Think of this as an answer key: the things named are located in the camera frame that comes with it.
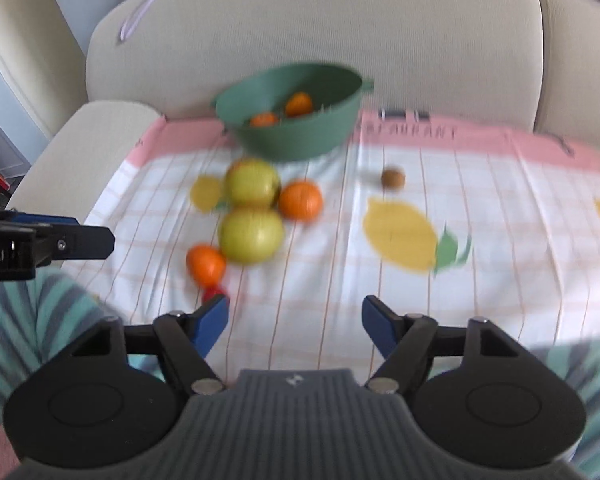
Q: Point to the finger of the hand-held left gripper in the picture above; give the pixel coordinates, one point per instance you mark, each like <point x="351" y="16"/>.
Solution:
<point x="82" y="242"/>
<point x="45" y="219"/>

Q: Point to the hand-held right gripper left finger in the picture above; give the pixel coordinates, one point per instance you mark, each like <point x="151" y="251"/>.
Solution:
<point x="211" y="324"/>

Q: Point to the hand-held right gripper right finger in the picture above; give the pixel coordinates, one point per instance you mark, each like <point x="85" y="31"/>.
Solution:
<point x="378" y="324"/>

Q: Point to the orange tangerine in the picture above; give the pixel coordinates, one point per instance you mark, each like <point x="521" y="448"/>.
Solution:
<point x="206" y="263"/>
<point x="299" y="104"/>
<point x="265" y="120"/>
<point x="301" y="201"/>

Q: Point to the green apple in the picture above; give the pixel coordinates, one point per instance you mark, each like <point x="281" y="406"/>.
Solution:
<point x="251" y="236"/>
<point x="252" y="183"/>

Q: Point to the brown kiwi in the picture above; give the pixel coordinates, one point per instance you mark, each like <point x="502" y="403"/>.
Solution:
<point x="393" y="178"/>

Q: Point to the green colander bowl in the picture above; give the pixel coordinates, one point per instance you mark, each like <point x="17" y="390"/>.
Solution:
<point x="290" y="141"/>

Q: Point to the small red fruit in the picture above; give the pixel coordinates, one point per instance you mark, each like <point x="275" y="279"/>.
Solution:
<point x="213" y="292"/>

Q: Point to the teal striped clothing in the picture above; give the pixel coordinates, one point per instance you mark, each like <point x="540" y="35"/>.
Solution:
<point x="20" y="320"/>

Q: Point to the lemon print checked cloth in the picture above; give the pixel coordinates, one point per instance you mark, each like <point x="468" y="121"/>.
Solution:
<point x="505" y="260"/>

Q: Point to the lavender ribbon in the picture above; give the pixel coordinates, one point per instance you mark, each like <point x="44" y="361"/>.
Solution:
<point x="139" y="12"/>

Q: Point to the beige sofa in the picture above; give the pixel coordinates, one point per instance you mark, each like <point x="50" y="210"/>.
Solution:
<point x="305" y="20"/>

